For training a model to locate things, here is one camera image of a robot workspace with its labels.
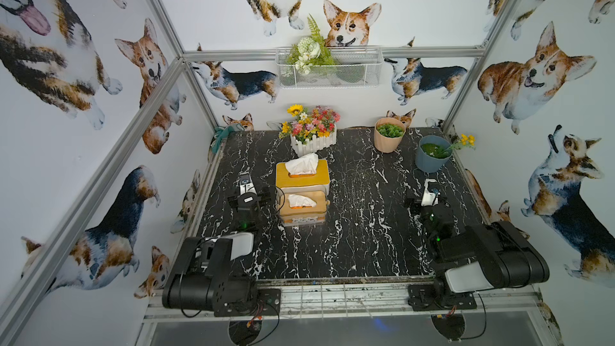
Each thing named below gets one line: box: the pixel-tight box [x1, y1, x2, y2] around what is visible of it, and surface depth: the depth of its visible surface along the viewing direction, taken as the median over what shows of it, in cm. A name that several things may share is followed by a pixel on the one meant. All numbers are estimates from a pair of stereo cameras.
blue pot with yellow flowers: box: [414, 133, 476, 174], surface depth 103 cm
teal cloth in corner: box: [211, 125, 234, 154], surface depth 123 cm
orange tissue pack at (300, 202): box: [287, 193, 318, 210], surface depth 88 cm
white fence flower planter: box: [278, 104, 342, 157], surface depth 106 cm
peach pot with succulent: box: [373, 116, 406, 154], surface depth 108 cm
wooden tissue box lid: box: [279, 189, 328, 216], surface depth 90 cm
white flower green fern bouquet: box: [285, 16, 335, 76], surface depth 82 cm
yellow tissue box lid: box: [275, 159, 330, 189], surface depth 95 cm
